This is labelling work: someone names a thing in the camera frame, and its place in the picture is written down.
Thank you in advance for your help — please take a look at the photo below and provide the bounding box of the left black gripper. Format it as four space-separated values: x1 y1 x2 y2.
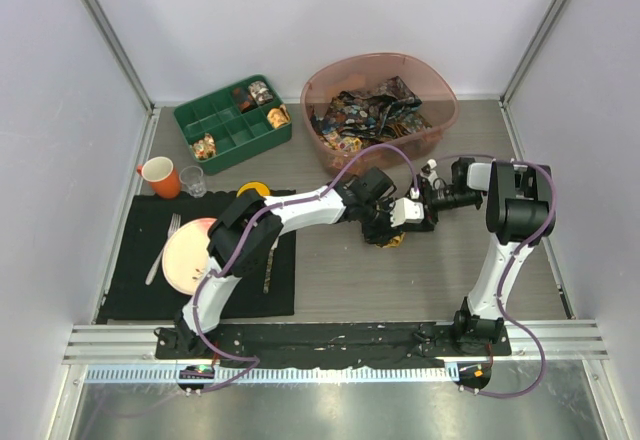
357 198 402 245

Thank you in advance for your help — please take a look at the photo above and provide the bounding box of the yellow beetle print tie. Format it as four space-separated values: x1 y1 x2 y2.
377 233 405 248

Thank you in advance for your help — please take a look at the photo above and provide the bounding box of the green compartment tray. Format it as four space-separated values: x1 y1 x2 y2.
174 74 292 175

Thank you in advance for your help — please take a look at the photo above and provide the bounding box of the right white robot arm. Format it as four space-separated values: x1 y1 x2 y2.
418 157 557 355

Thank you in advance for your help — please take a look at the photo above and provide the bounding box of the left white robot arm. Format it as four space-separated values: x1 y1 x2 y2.
174 168 415 359

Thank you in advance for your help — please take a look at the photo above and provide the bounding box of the dark floral tie pile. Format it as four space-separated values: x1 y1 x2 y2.
310 76 432 153

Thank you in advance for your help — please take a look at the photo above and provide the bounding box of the yellow cup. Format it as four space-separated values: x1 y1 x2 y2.
236 181 271 197

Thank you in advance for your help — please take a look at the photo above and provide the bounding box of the pink translucent plastic bin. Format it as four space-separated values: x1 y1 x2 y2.
300 53 459 173

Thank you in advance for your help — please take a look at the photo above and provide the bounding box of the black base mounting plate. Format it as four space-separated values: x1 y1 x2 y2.
154 322 512 370

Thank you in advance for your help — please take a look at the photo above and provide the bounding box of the orange cream rolled tie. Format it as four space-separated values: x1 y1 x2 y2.
267 104 291 129

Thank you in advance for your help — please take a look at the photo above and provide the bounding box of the black white rolled tie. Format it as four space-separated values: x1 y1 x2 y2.
248 80 274 105

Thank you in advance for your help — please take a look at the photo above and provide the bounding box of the dark red rolled tie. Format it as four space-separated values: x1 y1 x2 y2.
231 87 257 113

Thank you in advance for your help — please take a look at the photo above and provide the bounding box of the red white rolled tie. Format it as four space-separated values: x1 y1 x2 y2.
191 133 217 161

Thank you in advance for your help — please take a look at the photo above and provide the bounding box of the clear shot glass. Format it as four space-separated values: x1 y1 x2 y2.
179 166 207 198

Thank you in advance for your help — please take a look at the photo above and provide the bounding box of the pink cream plate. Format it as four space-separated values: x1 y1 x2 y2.
162 217 216 296

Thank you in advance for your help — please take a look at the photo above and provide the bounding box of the silver fork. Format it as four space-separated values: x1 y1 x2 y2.
145 213 181 285

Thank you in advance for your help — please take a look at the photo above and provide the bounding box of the orange mug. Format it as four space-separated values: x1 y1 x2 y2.
136 156 181 200

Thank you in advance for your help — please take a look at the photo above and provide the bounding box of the black cloth placemat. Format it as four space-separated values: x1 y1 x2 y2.
96 191 296 324

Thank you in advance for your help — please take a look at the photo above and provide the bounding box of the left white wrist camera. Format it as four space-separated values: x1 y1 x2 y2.
390 187 424 228

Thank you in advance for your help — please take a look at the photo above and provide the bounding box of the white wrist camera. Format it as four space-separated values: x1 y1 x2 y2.
390 187 424 228
420 159 446 189

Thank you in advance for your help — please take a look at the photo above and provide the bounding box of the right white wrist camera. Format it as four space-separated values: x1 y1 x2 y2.
420 159 446 189

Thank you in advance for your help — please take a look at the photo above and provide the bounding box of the patterned handle knife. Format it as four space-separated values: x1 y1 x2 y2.
263 240 278 295

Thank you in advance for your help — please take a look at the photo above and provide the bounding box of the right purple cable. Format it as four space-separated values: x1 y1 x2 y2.
432 153 559 399

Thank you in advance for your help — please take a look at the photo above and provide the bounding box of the purple cable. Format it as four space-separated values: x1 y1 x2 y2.
193 142 420 394
432 153 559 399

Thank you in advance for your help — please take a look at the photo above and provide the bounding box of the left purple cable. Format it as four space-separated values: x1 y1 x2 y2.
193 142 420 394

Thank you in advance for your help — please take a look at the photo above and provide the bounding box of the aluminium frame rail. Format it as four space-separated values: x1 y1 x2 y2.
63 320 609 365

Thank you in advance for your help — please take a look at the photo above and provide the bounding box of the white slotted cable duct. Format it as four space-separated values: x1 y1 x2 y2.
85 363 459 385

